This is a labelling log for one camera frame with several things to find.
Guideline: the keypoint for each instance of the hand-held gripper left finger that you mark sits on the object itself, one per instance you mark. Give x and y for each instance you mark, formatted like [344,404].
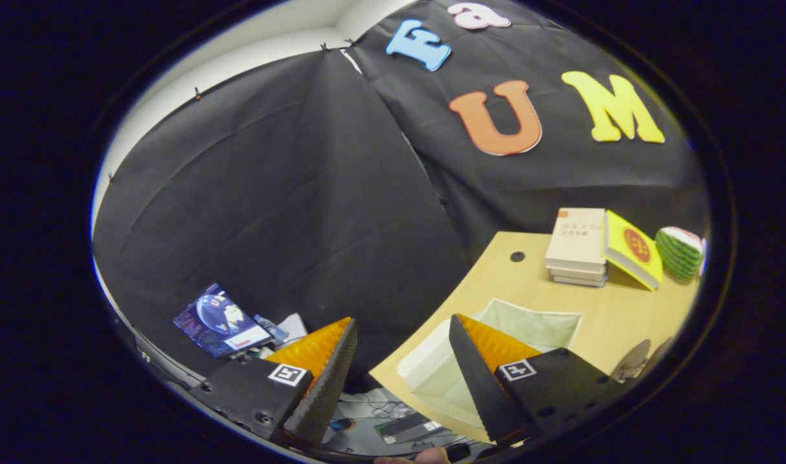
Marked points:
[325,393]

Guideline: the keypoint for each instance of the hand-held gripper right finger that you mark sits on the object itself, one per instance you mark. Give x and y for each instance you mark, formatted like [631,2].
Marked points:
[480,386]

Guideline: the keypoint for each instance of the white fabric storage box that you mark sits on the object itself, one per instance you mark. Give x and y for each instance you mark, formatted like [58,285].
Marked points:
[528,322]

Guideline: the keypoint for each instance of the blue printed box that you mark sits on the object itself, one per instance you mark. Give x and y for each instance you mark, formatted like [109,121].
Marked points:
[218,319]

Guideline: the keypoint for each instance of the white paper sheet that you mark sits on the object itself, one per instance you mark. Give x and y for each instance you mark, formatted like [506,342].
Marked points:
[294,325]

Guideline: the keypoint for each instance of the black flat device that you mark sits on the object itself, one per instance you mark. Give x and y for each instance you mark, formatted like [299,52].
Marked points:
[405,426]

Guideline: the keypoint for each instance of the small blue packet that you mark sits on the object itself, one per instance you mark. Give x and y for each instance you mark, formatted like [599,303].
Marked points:
[270,327]

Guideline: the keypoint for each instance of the blue cover book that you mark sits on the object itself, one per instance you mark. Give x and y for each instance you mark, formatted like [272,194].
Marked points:
[579,282]

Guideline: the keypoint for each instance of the beige book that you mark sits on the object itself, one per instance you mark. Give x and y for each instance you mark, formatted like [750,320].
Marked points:
[576,238]

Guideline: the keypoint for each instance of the black backdrop cloth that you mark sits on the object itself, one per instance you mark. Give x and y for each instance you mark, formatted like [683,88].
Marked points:
[289,193]

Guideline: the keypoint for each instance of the yellow book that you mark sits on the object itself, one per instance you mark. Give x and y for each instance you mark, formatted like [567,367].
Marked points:
[631,248]

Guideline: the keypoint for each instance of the watermelon slice plush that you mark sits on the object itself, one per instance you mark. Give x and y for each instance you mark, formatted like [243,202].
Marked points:
[679,254]

